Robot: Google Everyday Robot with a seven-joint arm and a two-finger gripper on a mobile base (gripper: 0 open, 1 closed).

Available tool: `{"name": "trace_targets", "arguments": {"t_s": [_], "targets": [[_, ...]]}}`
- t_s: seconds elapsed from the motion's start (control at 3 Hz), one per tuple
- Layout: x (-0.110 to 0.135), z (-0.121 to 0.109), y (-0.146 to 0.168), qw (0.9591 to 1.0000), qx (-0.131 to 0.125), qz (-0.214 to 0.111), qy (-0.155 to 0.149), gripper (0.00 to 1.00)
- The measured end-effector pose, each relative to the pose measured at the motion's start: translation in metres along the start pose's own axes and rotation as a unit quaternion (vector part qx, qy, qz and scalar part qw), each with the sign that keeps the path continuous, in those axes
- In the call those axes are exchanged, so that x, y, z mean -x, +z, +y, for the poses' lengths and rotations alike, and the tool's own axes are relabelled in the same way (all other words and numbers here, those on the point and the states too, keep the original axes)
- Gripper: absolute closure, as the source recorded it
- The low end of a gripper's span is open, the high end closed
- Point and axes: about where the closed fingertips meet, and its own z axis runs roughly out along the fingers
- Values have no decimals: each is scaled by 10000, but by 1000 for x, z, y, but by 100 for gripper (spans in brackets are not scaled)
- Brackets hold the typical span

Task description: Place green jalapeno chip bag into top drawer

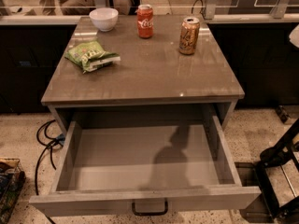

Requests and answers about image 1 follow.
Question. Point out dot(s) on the grey drawer cabinet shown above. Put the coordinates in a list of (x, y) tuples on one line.
[(151, 71)]

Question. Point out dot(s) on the open grey top drawer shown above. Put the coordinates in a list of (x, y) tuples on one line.
[(102, 171)]

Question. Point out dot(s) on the green jalapeno chip bag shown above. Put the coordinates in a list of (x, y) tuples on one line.
[(90, 56)]

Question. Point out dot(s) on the gold la croix can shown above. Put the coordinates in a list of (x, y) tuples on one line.
[(189, 35)]

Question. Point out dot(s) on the red coca-cola can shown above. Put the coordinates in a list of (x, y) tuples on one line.
[(145, 21)]

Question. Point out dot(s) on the white ceramic bowl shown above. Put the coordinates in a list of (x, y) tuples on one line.
[(104, 18)]

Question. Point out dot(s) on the seated person in beige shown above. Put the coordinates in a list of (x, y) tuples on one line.
[(67, 7)]

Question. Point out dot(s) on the white object at right edge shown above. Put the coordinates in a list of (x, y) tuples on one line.
[(294, 36)]

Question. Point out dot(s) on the black drawer handle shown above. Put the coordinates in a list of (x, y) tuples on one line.
[(149, 208)]

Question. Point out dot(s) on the metal railing post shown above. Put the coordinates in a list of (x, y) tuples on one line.
[(210, 9)]

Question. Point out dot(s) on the black metal cart frame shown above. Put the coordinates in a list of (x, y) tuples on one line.
[(277, 176)]

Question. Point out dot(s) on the wire basket with items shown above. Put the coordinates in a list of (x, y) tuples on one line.
[(12, 178)]

